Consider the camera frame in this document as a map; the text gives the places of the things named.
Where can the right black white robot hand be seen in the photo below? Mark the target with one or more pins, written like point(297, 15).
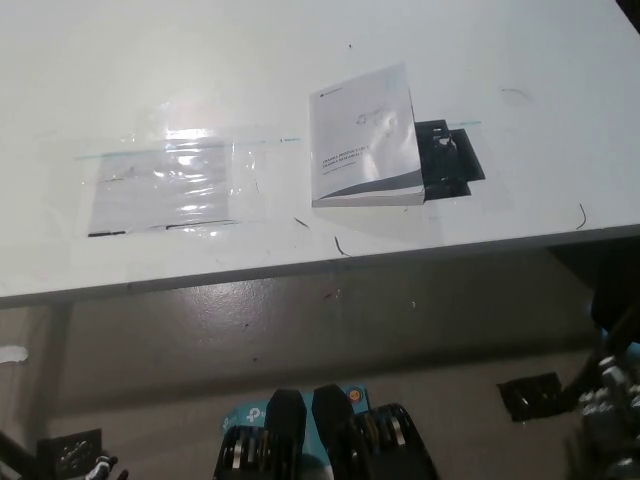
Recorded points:
point(607, 395)

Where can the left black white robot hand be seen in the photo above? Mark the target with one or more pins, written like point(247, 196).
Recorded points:
point(102, 467)

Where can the white grey softcover book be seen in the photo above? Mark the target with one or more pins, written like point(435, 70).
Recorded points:
point(360, 145)

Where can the black object under desk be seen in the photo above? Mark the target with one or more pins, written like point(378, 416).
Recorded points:
point(605, 270)

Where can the grey desk leg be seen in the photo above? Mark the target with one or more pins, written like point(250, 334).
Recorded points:
point(59, 350)

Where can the black floor plate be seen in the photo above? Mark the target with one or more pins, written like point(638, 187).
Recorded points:
point(530, 397)

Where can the white floor tape scrap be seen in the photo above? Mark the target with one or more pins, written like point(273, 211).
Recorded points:
point(11, 353)

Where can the teal cardboard box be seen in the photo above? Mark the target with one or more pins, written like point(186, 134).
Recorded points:
point(245, 415)

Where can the black flat bracket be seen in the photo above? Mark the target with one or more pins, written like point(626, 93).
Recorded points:
point(457, 160)

